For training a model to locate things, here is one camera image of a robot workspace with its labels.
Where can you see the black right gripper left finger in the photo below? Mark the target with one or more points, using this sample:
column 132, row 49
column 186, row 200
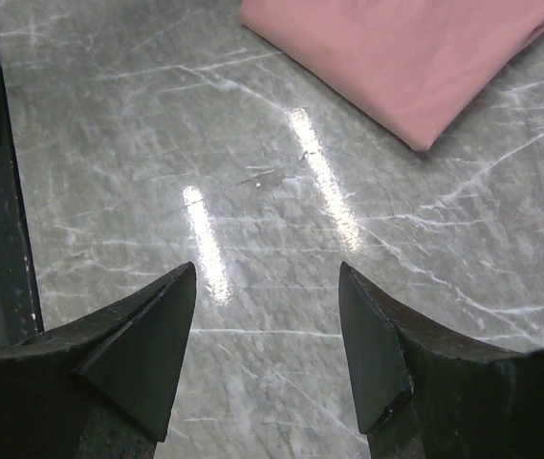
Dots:
column 101, row 386

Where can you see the pink t shirt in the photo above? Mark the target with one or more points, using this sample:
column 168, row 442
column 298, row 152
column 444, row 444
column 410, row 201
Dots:
column 412, row 66

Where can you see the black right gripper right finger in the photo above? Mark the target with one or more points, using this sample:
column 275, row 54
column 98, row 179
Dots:
column 422, row 390

